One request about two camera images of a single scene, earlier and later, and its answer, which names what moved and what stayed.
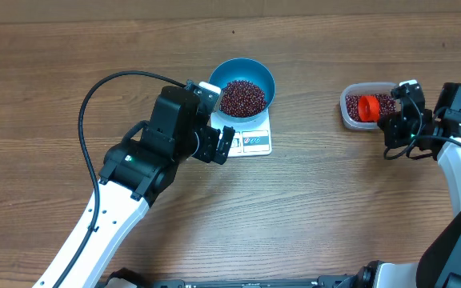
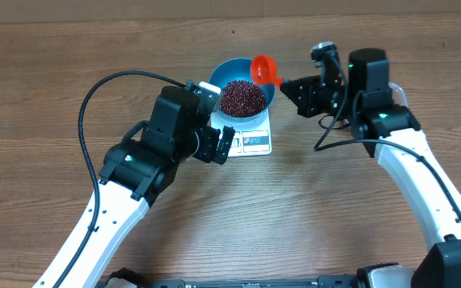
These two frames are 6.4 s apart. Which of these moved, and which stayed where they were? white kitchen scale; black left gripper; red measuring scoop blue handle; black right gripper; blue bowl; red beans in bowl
Moved: red measuring scoop blue handle; black right gripper
Stayed: red beans in bowl; white kitchen scale; blue bowl; black left gripper
